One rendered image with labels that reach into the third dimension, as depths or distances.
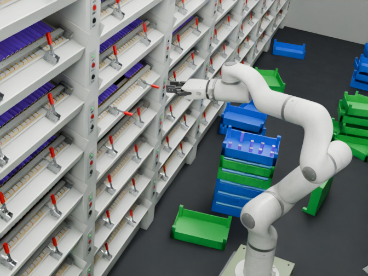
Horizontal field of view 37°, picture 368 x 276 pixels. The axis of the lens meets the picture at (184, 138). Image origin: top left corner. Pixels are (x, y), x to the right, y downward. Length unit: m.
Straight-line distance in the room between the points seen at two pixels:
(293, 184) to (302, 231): 1.29
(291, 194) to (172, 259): 1.08
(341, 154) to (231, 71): 0.49
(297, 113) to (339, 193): 1.82
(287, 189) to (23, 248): 0.94
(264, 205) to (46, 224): 0.81
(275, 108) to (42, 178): 0.82
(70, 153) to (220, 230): 1.39
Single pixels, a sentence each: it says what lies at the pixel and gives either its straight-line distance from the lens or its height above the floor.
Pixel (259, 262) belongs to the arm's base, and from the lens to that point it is 2.34.
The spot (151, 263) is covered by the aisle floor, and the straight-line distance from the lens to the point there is 2.93.
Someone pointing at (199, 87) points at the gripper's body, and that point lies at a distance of 2.12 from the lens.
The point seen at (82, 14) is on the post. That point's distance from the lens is 1.78.
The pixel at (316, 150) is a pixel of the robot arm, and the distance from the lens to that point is 1.87.
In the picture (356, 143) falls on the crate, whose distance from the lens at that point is 4.25.
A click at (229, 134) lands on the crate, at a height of 0.43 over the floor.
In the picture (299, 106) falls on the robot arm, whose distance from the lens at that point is 1.91.
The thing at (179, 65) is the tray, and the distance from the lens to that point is 3.03.
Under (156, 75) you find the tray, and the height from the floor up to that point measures 0.96.
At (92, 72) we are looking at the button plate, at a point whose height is 1.24.
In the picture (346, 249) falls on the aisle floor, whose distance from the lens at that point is 3.29.
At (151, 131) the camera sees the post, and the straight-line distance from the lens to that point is 2.73.
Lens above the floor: 2.09
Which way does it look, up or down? 33 degrees down
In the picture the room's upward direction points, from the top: 7 degrees clockwise
